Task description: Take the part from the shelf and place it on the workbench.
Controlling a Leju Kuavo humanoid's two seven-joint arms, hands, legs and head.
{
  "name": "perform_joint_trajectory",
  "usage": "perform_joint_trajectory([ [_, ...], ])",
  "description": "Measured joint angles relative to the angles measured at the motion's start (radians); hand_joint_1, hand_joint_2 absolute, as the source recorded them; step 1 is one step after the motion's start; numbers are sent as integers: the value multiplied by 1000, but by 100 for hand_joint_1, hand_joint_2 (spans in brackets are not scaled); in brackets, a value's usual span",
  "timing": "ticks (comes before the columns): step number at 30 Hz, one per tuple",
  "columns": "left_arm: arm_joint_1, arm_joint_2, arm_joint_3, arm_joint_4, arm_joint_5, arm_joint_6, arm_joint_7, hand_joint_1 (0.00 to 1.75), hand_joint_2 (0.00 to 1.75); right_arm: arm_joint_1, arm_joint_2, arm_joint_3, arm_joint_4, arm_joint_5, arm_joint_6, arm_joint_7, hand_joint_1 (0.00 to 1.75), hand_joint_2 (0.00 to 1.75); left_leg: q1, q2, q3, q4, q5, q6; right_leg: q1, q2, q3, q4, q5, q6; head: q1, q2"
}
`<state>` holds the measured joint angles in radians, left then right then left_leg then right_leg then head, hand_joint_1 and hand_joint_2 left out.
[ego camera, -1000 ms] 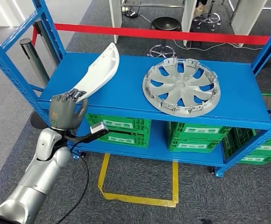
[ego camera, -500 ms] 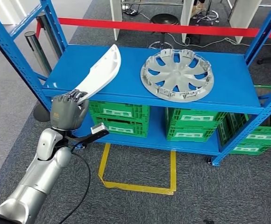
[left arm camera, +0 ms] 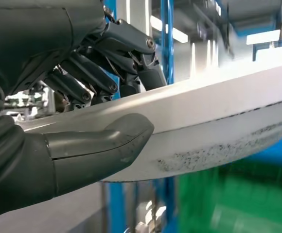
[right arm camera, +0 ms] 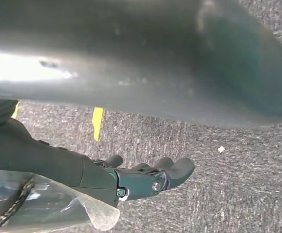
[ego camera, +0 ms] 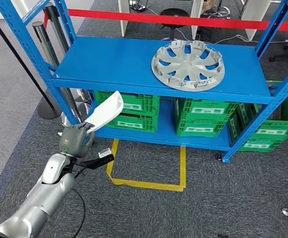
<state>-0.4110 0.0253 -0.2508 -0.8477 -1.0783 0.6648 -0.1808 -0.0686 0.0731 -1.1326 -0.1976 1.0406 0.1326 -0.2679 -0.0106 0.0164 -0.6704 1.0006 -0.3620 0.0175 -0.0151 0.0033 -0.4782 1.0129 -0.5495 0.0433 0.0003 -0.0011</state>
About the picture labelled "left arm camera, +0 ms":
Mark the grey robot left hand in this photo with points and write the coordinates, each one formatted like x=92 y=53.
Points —
x=34 y=38

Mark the blue metal shelf rack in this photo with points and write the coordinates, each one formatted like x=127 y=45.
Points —
x=167 y=48

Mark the green plastic crate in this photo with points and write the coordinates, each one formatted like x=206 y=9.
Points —
x=240 y=205

